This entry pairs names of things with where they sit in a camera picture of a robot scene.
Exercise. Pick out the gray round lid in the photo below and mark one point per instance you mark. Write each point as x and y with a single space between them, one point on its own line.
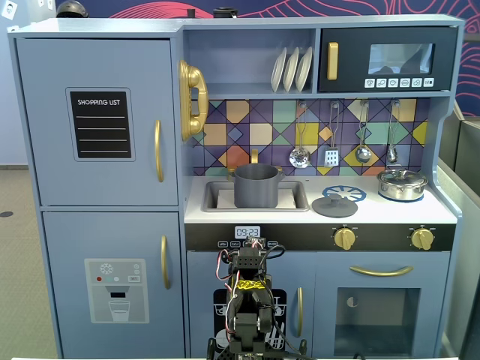
333 210

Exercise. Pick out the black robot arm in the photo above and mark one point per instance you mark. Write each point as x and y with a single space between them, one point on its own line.
247 266

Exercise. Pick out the stainless steel pot with lid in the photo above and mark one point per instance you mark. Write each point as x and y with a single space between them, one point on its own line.
401 187

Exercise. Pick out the gray cooking pot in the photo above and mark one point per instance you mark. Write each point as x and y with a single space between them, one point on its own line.
255 191

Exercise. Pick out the gold toy faucet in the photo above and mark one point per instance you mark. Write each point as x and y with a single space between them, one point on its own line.
255 155

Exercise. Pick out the gray toy sink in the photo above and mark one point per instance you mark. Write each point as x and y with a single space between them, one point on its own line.
210 195

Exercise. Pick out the digital clock display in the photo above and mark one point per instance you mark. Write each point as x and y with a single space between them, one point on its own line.
247 232

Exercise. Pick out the metal skimmer spoon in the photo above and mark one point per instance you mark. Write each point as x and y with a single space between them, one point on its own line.
300 158

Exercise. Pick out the metal slotted spatula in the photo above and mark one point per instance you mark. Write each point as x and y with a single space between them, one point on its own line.
332 157

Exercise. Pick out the blue dishwasher door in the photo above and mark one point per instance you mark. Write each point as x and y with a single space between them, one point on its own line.
202 270

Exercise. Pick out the gold toy telephone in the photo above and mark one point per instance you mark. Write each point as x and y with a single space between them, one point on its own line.
193 80

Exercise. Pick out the white toy plate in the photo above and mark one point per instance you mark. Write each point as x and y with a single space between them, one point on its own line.
278 71
291 71
303 69

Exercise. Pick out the gold stove knob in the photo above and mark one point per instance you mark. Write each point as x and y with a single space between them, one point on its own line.
422 238
344 238

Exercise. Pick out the blue toy kitchen unit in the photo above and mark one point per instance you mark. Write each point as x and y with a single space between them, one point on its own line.
247 60

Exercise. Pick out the blue oven door with window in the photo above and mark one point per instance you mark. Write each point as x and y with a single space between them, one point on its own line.
326 270

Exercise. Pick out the metal ladle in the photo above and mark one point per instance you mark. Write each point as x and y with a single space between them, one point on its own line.
363 154

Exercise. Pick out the black shopping list chalkboard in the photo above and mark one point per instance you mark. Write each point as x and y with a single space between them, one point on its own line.
101 146

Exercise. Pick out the small metal spoon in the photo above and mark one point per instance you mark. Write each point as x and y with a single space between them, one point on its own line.
392 154

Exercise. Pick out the black toy microwave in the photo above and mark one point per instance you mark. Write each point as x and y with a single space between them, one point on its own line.
352 56

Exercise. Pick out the black cylindrical object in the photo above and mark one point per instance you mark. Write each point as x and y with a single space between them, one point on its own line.
225 13

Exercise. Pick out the black table clamp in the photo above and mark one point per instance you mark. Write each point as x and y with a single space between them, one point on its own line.
212 347
303 347

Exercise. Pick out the small black cylinder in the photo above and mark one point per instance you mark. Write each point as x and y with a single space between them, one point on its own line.
191 13

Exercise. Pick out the blue freezer door with dispenser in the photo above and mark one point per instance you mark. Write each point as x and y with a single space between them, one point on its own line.
67 243

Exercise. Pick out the blue fridge door with chalkboard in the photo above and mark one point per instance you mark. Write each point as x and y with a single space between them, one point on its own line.
45 112

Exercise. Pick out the black round floor cover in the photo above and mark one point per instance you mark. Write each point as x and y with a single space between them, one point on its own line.
6 214

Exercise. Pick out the black helmet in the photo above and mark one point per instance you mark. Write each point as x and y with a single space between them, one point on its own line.
71 9

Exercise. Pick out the white paper face drawing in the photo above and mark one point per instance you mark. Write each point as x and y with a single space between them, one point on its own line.
9 9

